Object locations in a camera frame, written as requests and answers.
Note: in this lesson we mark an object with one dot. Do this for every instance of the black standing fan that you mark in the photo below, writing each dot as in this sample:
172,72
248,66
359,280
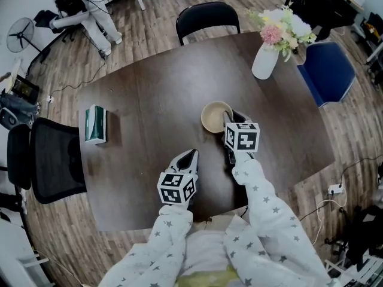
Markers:
20,34

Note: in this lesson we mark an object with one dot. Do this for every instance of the dark screen device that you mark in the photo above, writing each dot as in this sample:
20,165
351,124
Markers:
26,88

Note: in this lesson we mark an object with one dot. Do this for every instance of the person's right forearm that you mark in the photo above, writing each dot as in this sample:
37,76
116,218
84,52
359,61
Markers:
269,220

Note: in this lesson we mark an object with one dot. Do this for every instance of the green tissue box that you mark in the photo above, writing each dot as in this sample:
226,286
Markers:
95,124

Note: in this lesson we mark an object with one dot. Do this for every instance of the white vase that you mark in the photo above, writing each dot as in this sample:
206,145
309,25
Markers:
264,63

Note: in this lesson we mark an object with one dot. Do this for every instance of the white power strip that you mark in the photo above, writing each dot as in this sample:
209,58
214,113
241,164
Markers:
335,189

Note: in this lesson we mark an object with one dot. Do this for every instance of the black mesh office chair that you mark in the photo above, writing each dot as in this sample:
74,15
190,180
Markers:
51,160

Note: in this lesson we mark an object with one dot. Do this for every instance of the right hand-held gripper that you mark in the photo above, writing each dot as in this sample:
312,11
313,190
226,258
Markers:
242,137

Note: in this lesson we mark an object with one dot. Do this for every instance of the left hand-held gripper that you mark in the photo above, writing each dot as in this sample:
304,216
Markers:
175,188

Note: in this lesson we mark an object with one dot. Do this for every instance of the black padded chair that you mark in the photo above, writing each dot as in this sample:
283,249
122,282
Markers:
206,16

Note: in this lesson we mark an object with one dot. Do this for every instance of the person's left forearm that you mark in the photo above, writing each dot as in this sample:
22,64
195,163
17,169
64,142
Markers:
158,244

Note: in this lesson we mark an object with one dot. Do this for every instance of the person's torso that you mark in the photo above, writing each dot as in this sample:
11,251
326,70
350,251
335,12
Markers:
205,250

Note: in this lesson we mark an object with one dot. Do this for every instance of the blue chair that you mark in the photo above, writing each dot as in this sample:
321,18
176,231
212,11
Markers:
327,70

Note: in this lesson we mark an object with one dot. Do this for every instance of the pastel flower bouquet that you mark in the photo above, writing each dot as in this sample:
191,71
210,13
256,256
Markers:
284,30

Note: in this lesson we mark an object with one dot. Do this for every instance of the beige bowl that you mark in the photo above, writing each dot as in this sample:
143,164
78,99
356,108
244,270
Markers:
213,117

